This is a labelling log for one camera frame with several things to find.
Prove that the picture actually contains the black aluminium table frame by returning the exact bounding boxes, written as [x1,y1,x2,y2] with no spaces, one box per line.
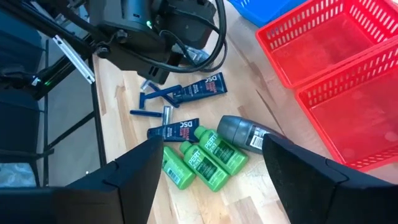
[0,0,108,187]

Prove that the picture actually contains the green Pert shampoo bottle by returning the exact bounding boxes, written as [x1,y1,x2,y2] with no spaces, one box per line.
[179,140,231,193]
[193,125,249,177]
[160,145,197,190]

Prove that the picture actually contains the red plastic basket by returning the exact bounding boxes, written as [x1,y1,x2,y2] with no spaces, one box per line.
[294,39,398,172]
[255,0,398,90]

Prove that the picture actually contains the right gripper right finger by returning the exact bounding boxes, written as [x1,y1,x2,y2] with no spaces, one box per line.
[262,133,398,224]

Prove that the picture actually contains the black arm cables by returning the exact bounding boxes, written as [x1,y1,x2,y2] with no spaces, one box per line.
[157,0,228,74]

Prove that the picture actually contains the grey roll-on deodorant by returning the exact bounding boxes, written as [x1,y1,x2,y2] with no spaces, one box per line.
[216,114,289,155]

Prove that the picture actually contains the silver aluminium rail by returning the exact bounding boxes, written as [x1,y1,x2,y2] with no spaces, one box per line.
[52,34,96,85]

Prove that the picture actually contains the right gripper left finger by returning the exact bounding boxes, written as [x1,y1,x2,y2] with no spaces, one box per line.
[0,135,165,224]

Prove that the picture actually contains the blue disposable razor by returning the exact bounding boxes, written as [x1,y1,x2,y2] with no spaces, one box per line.
[139,79,180,109]
[139,84,183,110]
[129,105,174,126]

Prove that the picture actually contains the blue plastic basket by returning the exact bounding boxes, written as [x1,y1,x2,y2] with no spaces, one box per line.
[228,0,308,28]

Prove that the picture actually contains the navy DSC shave butter tube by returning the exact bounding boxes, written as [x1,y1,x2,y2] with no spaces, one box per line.
[146,118,200,143]
[172,72,228,104]

